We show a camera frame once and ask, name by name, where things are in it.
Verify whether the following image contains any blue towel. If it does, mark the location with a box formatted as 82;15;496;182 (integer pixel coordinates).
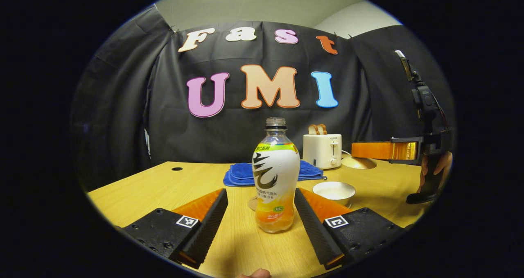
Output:
223;160;327;188

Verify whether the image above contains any white teacup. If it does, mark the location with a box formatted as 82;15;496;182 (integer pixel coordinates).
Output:
312;181;356;208

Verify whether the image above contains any clear water bottle white label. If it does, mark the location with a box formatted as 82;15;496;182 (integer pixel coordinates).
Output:
251;117;301;234

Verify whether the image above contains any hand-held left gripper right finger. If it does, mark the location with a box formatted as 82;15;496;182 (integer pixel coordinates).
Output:
294;188;404;271

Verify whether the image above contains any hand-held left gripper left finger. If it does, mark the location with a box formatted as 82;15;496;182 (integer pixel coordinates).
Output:
123;188;229;270

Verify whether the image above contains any white toaster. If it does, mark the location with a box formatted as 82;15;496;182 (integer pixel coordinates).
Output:
303;133;343;170

